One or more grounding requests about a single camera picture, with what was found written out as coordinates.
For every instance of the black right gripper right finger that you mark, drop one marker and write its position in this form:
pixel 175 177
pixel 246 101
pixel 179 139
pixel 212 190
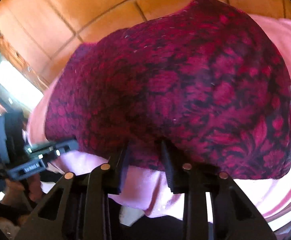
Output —
pixel 215 207

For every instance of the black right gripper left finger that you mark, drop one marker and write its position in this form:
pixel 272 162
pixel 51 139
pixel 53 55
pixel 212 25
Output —
pixel 77 207

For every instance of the maroon floral patterned garment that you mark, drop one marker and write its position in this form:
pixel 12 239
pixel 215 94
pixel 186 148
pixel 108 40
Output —
pixel 206 78

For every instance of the person's left hand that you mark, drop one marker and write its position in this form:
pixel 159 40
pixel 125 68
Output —
pixel 22 192

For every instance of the pink bed sheet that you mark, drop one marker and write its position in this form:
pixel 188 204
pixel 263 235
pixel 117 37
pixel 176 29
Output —
pixel 148 191

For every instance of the wooden panelled headboard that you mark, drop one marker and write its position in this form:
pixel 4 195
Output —
pixel 44 33

